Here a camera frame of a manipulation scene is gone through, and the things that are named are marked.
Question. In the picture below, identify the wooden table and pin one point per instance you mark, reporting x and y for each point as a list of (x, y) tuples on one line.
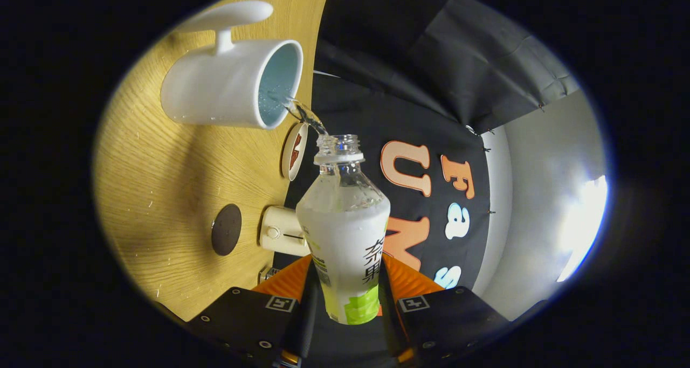
[(161, 185)]

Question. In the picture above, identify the clear juice bottle white label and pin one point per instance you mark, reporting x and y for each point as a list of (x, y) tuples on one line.
[(345, 249)]

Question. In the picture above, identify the red-brown food piece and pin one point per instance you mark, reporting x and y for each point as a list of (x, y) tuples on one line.
[(297, 141), (294, 159)]

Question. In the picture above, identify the white oval plate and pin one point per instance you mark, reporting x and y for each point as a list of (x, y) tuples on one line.
[(286, 158)]

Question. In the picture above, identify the cream toaster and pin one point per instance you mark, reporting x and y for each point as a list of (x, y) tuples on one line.
[(280, 233)]

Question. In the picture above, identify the white cup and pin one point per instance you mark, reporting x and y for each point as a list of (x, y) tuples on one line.
[(215, 88)]

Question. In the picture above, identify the dark brown round coaster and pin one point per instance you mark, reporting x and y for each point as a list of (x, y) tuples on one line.
[(226, 230)]

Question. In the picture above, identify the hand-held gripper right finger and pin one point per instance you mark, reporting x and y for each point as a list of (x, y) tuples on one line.
[(389, 325)]

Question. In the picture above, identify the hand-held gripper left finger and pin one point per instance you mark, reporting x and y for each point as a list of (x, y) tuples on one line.
[(304, 319)]

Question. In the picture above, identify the clear juice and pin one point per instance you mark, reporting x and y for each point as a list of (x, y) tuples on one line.
[(304, 113)]

